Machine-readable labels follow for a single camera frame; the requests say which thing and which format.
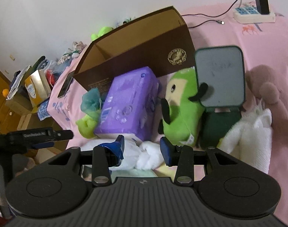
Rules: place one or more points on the pink plush bear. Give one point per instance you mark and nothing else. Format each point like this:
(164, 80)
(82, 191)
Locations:
(271, 88)

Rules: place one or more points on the lime green cloth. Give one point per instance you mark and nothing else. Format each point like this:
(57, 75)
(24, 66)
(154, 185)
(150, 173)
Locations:
(86, 126)

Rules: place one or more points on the green pickle plush toy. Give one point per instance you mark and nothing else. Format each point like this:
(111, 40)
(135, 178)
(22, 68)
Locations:
(181, 108)

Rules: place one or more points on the beige rope toy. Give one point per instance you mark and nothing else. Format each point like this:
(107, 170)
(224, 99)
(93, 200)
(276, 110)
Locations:
(73, 53)

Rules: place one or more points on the orange ball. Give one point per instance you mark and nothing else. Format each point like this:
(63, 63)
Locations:
(5, 92)

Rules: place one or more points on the white power strip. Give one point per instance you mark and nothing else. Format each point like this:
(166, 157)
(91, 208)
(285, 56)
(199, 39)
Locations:
(250, 15)

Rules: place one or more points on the purple tissue pack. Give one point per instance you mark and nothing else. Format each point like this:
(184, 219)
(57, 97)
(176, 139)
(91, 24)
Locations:
(129, 107)

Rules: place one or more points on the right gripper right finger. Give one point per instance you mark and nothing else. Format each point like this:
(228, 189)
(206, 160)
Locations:
(169, 152)

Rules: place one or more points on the brown cardboard box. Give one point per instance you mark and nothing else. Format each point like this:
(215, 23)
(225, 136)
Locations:
(159, 40)

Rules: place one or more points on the green yellow dinosaur plush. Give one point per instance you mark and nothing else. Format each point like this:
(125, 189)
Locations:
(102, 31)

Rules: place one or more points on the pink bed sheet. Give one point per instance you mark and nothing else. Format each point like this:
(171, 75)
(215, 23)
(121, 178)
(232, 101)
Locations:
(262, 44)

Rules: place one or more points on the dark green tablet stand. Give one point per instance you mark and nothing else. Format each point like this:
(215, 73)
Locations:
(222, 70)

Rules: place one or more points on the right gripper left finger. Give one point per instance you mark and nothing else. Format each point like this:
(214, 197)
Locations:
(114, 151)

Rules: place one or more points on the brown cardboard carton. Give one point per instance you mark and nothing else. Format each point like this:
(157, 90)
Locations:
(19, 104)

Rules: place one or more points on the black smartphone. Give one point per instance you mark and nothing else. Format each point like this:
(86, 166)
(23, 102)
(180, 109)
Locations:
(66, 85)

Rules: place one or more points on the teal mesh bath sponge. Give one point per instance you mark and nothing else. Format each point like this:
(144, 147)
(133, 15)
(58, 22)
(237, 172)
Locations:
(91, 101)

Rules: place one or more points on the white fluffy towel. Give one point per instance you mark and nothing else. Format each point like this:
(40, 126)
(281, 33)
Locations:
(249, 140)

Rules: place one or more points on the blue floral cloth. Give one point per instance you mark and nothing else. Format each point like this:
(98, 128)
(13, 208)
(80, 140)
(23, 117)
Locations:
(42, 111)

